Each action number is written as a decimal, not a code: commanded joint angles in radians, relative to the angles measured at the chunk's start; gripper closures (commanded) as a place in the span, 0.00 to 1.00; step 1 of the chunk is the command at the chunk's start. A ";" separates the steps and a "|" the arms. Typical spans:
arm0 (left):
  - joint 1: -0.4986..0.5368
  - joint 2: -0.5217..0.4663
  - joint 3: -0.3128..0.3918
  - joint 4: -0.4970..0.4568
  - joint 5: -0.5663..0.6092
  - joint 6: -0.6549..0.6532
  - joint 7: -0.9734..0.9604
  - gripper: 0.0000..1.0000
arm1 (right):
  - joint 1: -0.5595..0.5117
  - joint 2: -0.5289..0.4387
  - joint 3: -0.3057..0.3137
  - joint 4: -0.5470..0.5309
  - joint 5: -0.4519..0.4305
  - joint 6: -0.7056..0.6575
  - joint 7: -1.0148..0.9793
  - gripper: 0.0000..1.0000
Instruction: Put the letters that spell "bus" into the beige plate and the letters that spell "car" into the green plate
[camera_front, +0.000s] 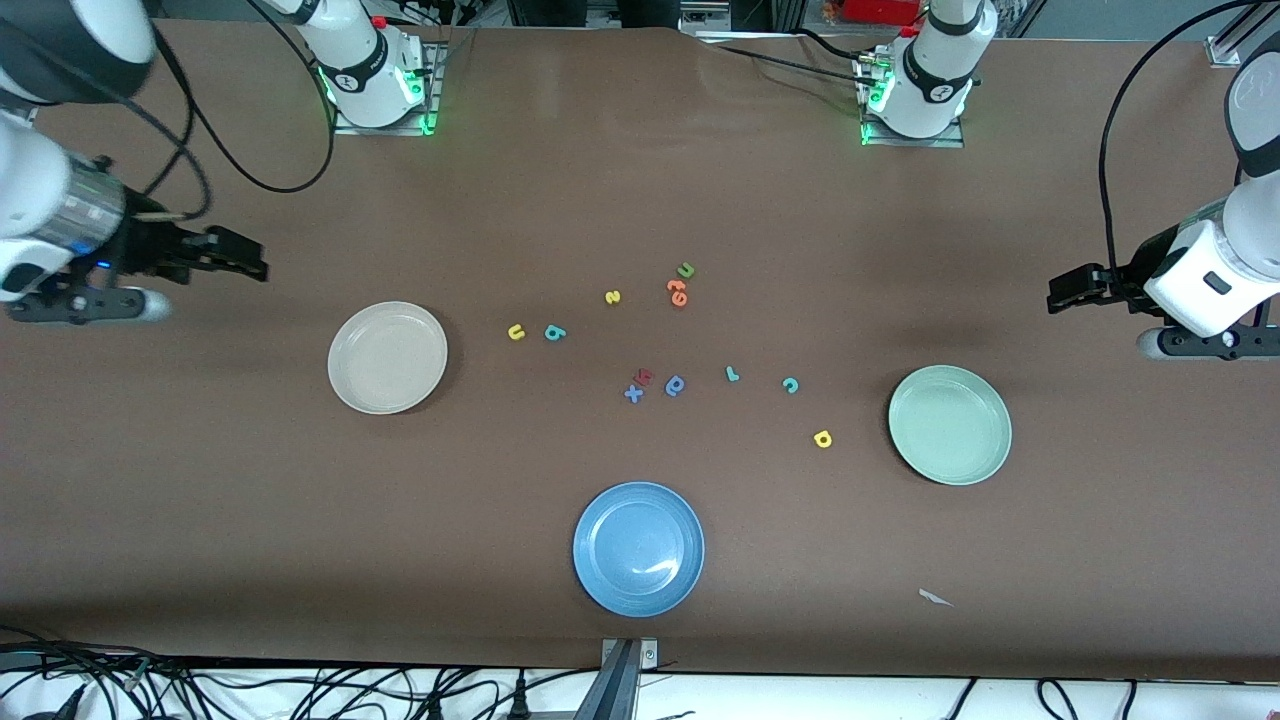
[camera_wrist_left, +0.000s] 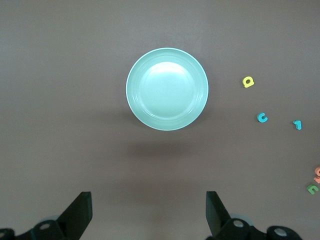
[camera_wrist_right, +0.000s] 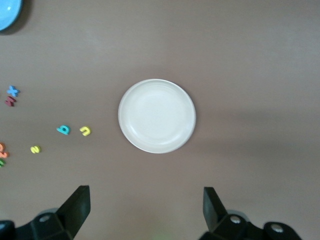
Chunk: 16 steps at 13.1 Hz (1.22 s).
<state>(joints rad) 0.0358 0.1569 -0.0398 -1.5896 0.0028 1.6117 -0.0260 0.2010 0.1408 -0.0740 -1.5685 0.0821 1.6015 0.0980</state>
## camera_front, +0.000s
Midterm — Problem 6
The red box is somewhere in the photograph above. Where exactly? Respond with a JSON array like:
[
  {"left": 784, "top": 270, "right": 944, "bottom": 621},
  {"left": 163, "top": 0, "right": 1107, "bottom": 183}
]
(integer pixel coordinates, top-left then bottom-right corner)
[{"left": 840, "top": 0, "right": 926, "bottom": 26}]

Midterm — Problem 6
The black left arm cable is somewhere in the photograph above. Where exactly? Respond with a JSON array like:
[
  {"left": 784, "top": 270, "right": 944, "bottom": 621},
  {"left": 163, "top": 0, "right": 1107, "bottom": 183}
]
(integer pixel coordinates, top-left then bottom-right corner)
[{"left": 1097, "top": 0, "right": 1251, "bottom": 301}]

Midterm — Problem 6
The blue round plate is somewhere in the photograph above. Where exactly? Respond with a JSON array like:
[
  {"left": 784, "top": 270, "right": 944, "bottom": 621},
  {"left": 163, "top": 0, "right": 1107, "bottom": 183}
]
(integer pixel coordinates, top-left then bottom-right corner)
[{"left": 572, "top": 481, "right": 706, "bottom": 618}]

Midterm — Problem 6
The pale green round plate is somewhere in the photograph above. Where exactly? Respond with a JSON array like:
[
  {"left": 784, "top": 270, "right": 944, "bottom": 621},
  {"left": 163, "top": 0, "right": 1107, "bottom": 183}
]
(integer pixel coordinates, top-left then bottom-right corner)
[{"left": 888, "top": 364, "right": 1013, "bottom": 487}]

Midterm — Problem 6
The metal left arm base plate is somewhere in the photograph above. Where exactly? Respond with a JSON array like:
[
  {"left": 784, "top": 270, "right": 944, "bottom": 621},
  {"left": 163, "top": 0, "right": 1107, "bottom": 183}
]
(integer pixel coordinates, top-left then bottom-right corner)
[{"left": 858, "top": 50, "right": 966, "bottom": 149}]

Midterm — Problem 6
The metal table edge bracket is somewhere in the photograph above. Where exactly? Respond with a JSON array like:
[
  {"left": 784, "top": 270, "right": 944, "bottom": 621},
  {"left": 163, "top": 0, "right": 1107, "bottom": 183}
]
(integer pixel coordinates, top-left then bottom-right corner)
[{"left": 575, "top": 637, "right": 661, "bottom": 720}]

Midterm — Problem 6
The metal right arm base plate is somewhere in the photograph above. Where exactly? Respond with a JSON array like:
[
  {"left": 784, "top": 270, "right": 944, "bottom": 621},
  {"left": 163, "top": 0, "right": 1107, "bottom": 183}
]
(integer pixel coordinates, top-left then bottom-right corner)
[{"left": 333, "top": 40, "right": 443, "bottom": 136}]

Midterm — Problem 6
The aluminium frame profile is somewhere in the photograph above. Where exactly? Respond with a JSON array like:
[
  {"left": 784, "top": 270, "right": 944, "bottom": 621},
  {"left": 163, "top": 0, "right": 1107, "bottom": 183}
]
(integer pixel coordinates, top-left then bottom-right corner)
[{"left": 1207, "top": 0, "right": 1280, "bottom": 69}]

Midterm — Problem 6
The brown table mat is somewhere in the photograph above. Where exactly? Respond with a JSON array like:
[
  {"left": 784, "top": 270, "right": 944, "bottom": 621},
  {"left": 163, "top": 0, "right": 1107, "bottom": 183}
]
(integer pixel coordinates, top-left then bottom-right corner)
[{"left": 0, "top": 18, "right": 1280, "bottom": 681}]

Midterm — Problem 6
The beige round plate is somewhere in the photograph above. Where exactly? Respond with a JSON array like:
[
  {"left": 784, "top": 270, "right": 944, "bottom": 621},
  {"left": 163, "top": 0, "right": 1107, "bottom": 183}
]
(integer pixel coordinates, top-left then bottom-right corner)
[{"left": 327, "top": 301, "right": 449, "bottom": 416}]

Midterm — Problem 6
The thin black base cable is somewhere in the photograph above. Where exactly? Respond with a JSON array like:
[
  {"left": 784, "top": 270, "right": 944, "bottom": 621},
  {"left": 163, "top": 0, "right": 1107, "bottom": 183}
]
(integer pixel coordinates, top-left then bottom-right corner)
[{"left": 700, "top": 28, "right": 886, "bottom": 86}]

